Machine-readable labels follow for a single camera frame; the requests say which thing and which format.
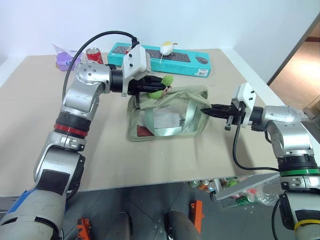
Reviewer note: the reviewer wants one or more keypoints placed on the dark rounded shape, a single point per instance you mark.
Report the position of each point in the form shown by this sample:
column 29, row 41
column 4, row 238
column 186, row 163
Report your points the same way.
column 182, row 226

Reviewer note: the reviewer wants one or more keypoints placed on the clear bag of cans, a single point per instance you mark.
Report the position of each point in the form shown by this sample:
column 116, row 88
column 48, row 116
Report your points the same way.
column 257, row 197

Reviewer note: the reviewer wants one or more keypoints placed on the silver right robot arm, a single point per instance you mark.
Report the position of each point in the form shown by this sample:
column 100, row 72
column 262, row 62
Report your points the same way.
column 282, row 117

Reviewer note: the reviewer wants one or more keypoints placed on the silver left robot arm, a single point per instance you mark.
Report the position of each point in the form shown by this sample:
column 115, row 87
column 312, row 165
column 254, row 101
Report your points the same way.
column 87, row 75

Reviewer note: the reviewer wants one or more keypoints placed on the orange plastic tool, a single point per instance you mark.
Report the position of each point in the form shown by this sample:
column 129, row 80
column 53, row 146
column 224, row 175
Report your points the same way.
column 83, row 228
column 198, row 215

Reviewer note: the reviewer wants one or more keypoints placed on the green zip pouch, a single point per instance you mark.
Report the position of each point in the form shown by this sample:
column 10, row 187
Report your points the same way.
column 170, row 136

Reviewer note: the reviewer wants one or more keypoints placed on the brown wooden door panel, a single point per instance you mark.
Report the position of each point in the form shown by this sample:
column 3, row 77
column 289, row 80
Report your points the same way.
column 297, row 67

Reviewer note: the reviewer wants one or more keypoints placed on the white yellow plush toy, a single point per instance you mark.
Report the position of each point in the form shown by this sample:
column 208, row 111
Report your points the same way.
column 167, row 48

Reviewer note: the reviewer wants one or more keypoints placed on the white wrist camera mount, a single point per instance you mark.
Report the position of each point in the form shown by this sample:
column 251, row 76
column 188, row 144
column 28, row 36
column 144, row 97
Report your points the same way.
column 136, row 61
column 246, row 100

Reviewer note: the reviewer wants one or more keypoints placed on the teal keyboard box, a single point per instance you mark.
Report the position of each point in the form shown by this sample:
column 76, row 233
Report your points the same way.
column 182, row 66

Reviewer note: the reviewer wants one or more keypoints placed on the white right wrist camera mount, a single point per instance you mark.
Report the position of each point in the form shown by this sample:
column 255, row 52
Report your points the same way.
column 246, row 100

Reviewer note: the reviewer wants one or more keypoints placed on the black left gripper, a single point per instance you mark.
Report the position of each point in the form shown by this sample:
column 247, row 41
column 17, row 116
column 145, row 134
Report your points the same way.
column 140, row 86

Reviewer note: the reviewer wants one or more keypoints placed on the purple plastic bag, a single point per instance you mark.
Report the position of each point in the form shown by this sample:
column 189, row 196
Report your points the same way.
column 65, row 60

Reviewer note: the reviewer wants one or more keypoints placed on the green drink can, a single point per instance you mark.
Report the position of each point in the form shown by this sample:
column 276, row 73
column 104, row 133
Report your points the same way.
column 193, row 184

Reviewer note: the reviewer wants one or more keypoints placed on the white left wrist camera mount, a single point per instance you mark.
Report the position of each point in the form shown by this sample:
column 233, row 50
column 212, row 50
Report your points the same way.
column 136, row 61

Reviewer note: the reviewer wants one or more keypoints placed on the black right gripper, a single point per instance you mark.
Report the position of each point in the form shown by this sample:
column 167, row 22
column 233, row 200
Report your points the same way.
column 233, row 115

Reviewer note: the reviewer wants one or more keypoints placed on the grey flat panel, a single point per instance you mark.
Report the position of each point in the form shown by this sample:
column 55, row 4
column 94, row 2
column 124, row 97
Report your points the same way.
column 247, row 186

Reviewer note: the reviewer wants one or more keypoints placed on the red soda can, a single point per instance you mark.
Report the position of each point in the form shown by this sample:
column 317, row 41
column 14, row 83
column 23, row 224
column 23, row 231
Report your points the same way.
column 95, row 56

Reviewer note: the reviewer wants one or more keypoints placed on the white paper slip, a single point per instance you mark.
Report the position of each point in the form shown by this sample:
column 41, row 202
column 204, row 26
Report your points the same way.
column 166, row 120

